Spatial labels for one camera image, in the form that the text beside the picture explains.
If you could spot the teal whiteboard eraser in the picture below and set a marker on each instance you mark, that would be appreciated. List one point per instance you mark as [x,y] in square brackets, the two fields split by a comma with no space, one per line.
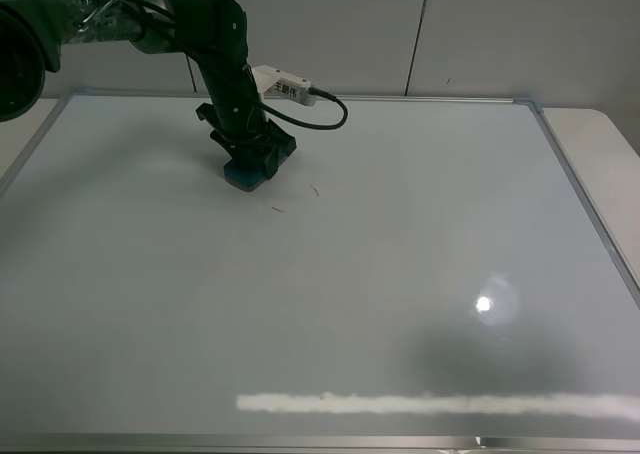
[249,173]

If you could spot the white aluminium-framed whiteboard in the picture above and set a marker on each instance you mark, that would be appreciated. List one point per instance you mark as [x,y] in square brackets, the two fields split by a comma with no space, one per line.
[430,277]

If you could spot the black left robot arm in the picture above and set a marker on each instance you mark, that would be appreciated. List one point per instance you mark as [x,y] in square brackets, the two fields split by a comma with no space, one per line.
[213,33]

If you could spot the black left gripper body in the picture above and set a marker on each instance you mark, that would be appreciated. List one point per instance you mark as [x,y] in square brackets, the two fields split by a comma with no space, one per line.
[234,113]

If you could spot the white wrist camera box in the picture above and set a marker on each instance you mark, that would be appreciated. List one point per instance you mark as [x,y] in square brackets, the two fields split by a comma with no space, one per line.
[274,82]

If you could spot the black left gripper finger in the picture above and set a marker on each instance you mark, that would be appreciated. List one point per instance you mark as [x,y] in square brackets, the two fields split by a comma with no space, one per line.
[270,149]
[237,150]

